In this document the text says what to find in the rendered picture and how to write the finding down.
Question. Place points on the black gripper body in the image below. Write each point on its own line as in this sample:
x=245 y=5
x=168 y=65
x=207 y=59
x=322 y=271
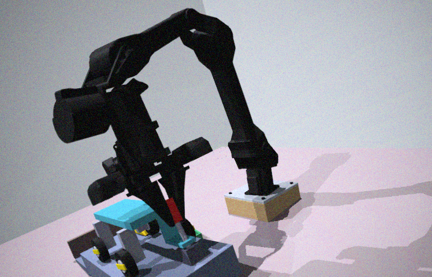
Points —
x=142 y=147

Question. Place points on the red-headed metal pin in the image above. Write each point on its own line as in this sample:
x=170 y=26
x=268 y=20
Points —
x=177 y=217

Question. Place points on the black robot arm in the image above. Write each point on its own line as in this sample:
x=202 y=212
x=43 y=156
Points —
x=80 y=113

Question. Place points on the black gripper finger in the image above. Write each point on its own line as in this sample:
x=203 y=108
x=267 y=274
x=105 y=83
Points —
x=173 y=184
x=151 y=194

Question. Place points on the cyan wheeled trolley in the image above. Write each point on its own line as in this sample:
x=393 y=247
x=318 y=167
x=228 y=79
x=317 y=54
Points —
x=133 y=215

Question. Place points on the green tray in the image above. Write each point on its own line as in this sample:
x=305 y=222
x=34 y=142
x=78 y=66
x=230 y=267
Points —
x=198 y=234

